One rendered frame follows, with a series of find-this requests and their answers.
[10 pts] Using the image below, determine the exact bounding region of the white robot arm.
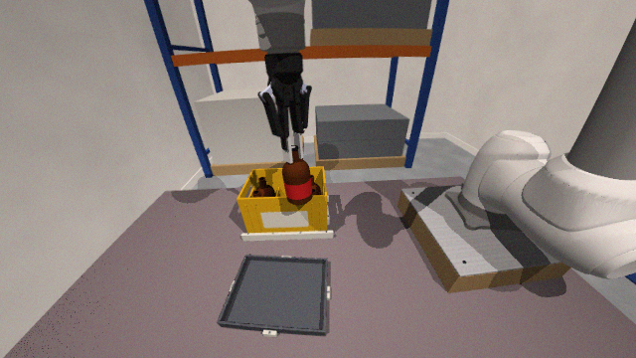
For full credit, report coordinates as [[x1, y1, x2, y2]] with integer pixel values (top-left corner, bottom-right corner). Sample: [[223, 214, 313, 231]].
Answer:
[[248, 0, 636, 278]]

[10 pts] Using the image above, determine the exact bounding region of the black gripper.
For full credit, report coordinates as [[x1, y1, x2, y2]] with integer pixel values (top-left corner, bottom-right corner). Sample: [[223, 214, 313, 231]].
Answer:
[[258, 53, 312, 164]]

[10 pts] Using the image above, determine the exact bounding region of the yellow divided crate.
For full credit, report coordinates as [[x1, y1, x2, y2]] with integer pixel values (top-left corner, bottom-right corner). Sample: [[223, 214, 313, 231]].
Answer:
[[237, 167, 327, 233]]

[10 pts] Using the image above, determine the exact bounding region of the brown bottle with red band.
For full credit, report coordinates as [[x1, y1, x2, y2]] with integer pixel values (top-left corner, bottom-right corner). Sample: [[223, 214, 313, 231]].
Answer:
[[282, 145, 313, 205]]

